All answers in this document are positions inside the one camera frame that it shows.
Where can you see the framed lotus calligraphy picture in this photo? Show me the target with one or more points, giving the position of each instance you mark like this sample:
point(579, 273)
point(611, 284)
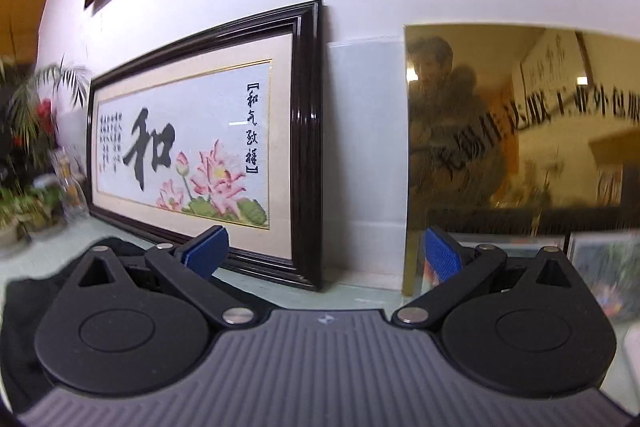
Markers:
point(200, 147)

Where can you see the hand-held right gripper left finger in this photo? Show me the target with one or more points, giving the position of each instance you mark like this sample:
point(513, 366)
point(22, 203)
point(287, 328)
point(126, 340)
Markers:
point(206, 252)

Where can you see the clear glass bottle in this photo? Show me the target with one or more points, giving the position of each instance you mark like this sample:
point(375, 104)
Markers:
point(70, 187)

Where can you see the potted plants with red flowers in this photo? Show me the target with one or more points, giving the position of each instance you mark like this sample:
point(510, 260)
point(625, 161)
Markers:
point(35, 107)

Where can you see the small potted green plant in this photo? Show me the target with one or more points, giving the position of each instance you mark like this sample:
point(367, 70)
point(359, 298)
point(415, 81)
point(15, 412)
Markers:
point(25, 212)

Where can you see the framed colourful photo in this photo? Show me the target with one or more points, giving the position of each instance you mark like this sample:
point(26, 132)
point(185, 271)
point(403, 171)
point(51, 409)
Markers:
point(607, 277)

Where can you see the brown cardboard box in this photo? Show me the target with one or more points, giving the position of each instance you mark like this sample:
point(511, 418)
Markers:
point(500, 117)

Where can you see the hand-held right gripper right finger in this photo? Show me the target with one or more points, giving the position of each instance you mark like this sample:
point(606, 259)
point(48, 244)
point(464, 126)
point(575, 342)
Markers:
point(440, 257)

